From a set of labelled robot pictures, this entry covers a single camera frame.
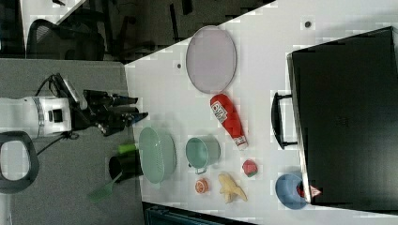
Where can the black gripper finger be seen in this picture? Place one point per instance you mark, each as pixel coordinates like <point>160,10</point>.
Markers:
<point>122,100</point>
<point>133,117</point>

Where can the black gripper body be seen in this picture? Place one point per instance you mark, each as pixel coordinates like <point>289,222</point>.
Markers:
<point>95,110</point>

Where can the red plush ketchup bottle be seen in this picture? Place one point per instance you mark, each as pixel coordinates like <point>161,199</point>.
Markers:
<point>226,113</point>

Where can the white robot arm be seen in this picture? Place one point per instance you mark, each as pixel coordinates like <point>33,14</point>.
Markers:
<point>26,119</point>

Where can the black utensil holder cup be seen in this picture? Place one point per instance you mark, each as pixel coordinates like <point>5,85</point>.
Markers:
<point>127,165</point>

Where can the black office chair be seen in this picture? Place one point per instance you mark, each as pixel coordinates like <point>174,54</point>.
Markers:
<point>47,40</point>

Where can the green spatula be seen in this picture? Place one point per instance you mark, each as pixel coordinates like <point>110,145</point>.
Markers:
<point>100,193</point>

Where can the green metal mug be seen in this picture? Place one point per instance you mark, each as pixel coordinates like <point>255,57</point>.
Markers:
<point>202,152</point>

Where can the toy orange slice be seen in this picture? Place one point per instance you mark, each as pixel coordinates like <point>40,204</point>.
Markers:
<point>201,186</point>

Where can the grey round plate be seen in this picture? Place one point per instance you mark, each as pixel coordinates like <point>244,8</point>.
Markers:
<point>211,59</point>

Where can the toy peeled banana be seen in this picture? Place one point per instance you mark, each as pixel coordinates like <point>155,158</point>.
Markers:
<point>229,188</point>

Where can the toy red strawberry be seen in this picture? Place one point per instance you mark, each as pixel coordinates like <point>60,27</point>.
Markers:
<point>249,167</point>

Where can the blue bowl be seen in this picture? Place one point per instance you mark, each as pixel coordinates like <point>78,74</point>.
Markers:
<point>287,188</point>

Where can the small red toy in bowl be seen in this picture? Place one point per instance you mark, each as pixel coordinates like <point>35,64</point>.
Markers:
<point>300,190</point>

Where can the lime green utensil handle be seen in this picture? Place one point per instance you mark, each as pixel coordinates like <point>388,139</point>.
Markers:
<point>126,148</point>

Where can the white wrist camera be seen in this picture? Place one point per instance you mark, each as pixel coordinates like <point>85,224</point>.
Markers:
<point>71,90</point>

